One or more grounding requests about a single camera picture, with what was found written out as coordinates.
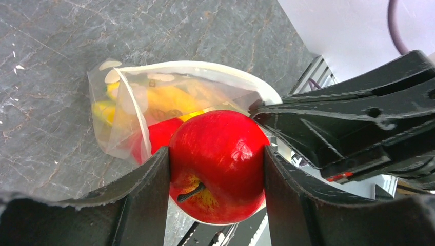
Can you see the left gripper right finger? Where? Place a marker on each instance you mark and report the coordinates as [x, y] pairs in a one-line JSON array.
[[303, 210]]

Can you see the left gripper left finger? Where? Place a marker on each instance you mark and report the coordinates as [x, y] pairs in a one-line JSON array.
[[131, 210]]

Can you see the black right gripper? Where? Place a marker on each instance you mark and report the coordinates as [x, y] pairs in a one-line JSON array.
[[353, 130]]

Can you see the red apple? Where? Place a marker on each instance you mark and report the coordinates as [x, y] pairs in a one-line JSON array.
[[159, 135], [216, 167]]

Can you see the clear polka dot zip bag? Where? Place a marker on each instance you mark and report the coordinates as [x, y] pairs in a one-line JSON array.
[[206, 81]]

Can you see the yellow banana bunch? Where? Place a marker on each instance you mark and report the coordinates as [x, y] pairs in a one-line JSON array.
[[164, 103]]

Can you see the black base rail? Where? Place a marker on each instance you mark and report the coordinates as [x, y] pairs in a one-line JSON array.
[[253, 231]]

